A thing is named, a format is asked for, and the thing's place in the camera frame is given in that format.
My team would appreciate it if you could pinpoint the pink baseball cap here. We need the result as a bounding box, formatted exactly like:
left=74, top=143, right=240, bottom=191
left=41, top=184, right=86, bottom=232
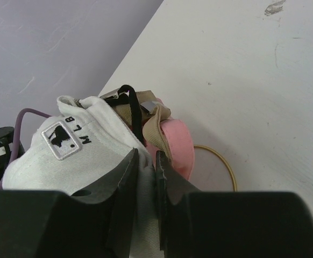
left=144, top=98, right=195, bottom=183

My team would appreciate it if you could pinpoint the gold wire hat stand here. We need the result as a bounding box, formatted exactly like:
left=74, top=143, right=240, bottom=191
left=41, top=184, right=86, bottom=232
left=193, top=144, right=238, bottom=192

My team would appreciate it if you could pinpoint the black baseball cap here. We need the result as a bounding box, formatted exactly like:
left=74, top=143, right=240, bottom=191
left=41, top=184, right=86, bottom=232
left=100, top=84, right=144, bottom=144

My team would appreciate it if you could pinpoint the white baseball cap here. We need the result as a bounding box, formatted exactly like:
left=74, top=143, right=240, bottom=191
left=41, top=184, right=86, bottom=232
left=2, top=96, right=163, bottom=257

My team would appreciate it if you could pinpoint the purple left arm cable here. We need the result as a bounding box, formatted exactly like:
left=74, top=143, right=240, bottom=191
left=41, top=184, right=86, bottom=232
left=0, top=107, right=51, bottom=190

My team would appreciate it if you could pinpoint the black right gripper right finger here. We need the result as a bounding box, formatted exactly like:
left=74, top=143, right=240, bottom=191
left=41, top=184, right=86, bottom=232
left=155, top=151, right=313, bottom=257

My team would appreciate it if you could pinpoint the beige baseball cap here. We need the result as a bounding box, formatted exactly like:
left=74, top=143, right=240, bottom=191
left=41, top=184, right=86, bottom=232
left=100, top=85, right=172, bottom=159

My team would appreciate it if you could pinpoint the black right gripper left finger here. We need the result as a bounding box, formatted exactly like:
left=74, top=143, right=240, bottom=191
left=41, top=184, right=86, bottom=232
left=0, top=149, right=139, bottom=257

